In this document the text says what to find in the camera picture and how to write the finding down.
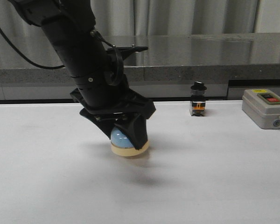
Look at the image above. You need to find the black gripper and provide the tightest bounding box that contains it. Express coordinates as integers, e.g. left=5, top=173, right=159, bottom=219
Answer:
left=71, top=46, right=156, bottom=150

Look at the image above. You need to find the blue and cream service bell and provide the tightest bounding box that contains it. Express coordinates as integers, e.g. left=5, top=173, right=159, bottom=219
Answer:
left=110, top=127, right=149, bottom=157

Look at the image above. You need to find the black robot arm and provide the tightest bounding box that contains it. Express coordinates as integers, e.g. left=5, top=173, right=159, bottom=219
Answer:
left=12, top=0, right=155, bottom=149

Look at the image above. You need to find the grey stone counter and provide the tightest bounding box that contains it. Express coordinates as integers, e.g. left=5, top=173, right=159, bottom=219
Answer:
left=0, top=33, right=280, bottom=102

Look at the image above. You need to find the grey curtain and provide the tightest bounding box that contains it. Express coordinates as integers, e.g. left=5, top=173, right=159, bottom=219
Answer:
left=0, top=0, right=280, bottom=38

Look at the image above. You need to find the grey push button box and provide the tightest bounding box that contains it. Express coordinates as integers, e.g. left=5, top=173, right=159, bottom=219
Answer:
left=242, top=89, right=280, bottom=129

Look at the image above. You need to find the black selector switch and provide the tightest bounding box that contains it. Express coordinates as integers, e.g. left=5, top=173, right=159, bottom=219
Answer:
left=189, top=81, right=207, bottom=116

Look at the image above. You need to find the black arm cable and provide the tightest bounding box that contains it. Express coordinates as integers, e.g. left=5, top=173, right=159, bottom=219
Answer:
left=0, top=14, right=65, bottom=70

